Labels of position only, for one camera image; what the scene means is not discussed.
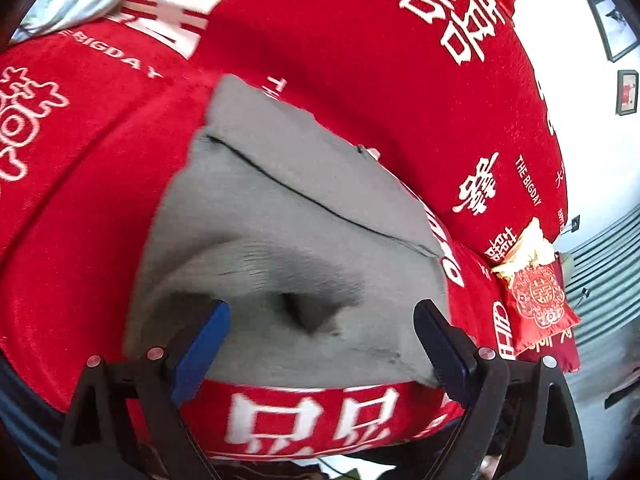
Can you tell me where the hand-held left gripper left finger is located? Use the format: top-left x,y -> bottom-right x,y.
57,299 -> 232,480

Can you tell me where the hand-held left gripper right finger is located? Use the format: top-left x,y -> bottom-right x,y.
413,299 -> 588,480

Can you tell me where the small framed wall picture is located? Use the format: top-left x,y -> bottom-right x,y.
616,69 -> 640,117

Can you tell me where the grey corrugated panel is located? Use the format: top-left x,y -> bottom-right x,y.
562,205 -> 640,411

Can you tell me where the red printed sofa cover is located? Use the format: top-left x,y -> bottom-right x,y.
0,0 -> 571,461

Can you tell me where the grey knit sweater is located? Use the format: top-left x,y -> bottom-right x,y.
122,74 -> 451,391

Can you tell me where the large framed wall picture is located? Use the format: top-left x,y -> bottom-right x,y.
587,0 -> 640,63

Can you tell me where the cream yellow cloth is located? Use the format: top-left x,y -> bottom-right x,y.
492,217 -> 556,278

